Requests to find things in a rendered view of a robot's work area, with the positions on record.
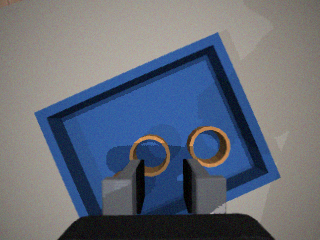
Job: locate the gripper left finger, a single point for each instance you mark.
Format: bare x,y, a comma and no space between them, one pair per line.
124,194

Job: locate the blue crate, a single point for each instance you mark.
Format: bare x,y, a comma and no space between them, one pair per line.
90,134

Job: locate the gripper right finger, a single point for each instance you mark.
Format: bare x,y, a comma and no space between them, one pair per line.
203,193

